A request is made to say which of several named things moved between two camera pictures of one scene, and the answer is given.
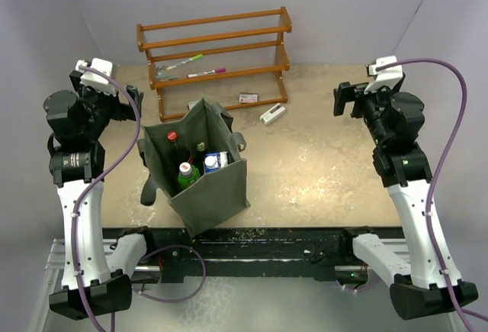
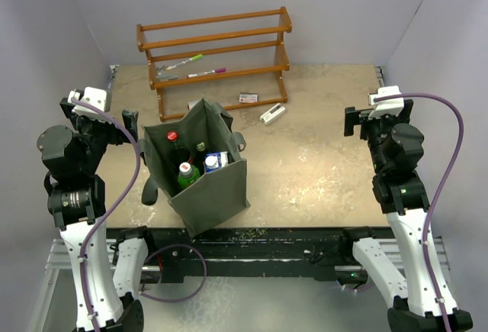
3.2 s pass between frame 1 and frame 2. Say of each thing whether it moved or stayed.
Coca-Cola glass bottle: stayed
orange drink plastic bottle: stayed
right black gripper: moved
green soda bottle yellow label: stayed
